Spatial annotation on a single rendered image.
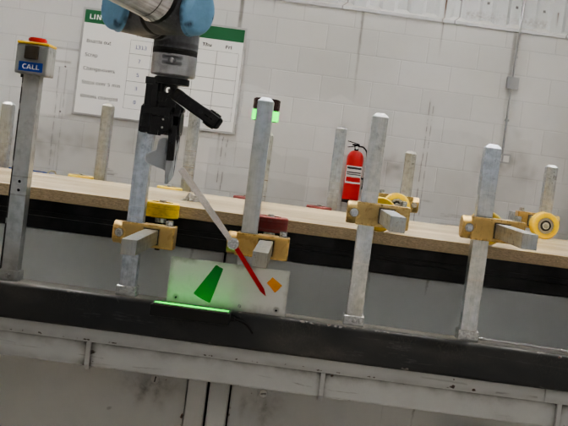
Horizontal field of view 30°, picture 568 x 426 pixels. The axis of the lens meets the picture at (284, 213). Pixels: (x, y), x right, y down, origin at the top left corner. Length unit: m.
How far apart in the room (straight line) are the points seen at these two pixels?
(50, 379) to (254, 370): 0.56
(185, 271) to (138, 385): 0.43
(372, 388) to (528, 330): 0.44
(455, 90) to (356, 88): 0.88
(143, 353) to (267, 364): 0.28
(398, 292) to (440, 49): 7.13
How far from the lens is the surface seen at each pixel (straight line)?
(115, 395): 2.65
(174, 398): 2.63
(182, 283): 2.32
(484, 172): 2.33
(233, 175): 9.40
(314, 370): 2.36
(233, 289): 2.31
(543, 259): 2.52
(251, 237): 2.30
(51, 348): 2.42
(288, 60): 9.43
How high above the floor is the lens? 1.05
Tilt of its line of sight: 3 degrees down
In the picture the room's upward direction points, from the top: 7 degrees clockwise
